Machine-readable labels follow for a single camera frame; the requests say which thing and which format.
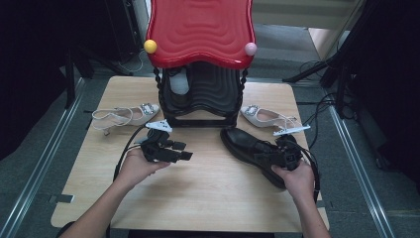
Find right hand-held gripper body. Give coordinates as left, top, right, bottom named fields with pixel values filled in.
left=272, top=124, right=311, bottom=172

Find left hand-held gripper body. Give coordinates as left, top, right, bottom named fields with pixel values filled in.
left=137, top=119, right=182, bottom=164

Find white heeled sandal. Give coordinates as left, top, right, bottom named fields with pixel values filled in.
left=91, top=102, right=161, bottom=137
left=240, top=104, right=304, bottom=135

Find red and black shoe rack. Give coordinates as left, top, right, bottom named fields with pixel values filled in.
left=144, top=0, right=259, bottom=129

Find person's right hand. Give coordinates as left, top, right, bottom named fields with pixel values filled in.
left=270, top=159, right=316, bottom=203

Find person's left hand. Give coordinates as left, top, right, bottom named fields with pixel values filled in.
left=113, top=148, right=171, bottom=193

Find black metal stand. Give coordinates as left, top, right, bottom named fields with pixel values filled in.
left=281, top=0, right=365, bottom=120
left=62, top=46, right=133, bottom=111

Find black curtain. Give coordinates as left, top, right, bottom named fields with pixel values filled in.
left=0, top=0, right=147, bottom=162
left=343, top=0, right=420, bottom=187

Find black floor cables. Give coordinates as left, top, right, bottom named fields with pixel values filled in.
left=298, top=59, right=340, bottom=151

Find metal floor rail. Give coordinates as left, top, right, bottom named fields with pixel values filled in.
left=328, top=105, right=397, bottom=238
left=0, top=77, right=87, bottom=238

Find white floor cable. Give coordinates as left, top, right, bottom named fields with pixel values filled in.
left=118, top=49, right=146, bottom=74

